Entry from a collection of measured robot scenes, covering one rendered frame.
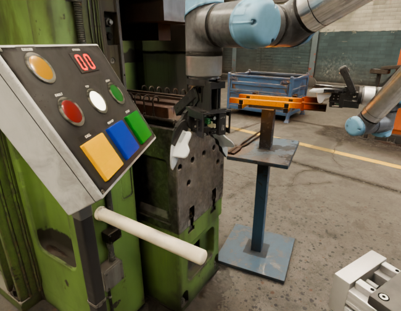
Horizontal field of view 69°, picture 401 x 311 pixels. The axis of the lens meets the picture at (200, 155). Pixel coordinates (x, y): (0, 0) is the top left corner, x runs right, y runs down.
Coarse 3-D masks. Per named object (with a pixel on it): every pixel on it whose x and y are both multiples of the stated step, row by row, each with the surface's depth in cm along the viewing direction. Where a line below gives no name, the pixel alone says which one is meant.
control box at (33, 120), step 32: (0, 64) 42; (64, 64) 56; (96, 64) 67; (0, 96) 44; (32, 96) 44; (64, 96) 51; (128, 96) 75; (0, 128) 46; (32, 128) 45; (64, 128) 48; (96, 128) 56; (128, 128) 68; (32, 160) 48; (64, 160) 47; (128, 160) 61; (64, 192) 49; (96, 192) 48
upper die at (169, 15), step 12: (120, 0) 102; (132, 0) 100; (144, 0) 97; (156, 0) 94; (168, 0) 95; (180, 0) 100; (120, 12) 104; (132, 12) 101; (144, 12) 98; (156, 12) 96; (168, 12) 96; (180, 12) 101
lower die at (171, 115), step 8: (136, 96) 123; (152, 96) 121; (160, 96) 118; (168, 96) 117; (136, 104) 114; (160, 104) 112; (168, 104) 111; (160, 112) 108; (168, 112) 107; (176, 120) 112
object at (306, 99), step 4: (240, 96) 150; (244, 96) 149; (252, 96) 148; (256, 96) 147; (260, 96) 146; (264, 96) 145; (268, 96) 144; (272, 96) 144; (276, 96) 144; (280, 96) 144; (308, 96) 138; (272, 100) 144; (276, 100) 143; (280, 100) 142; (284, 100) 141; (288, 100) 141; (296, 100) 139; (300, 100) 138; (304, 100) 138; (308, 100) 137; (312, 100) 137; (316, 100) 136
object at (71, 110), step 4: (64, 104) 50; (68, 104) 51; (72, 104) 52; (64, 108) 50; (68, 108) 50; (72, 108) 51; (76, 108) 53; (64, 112) 49; (68, 112) 50; (72, 112) 51; (76, 112) 52; (80, 112) 53; (68, 116) 50; (72, 116) 50; (76, 116) 51; (80, 116) 53; (72, 120) 50; (76, 120) 51; (80, 120) 52
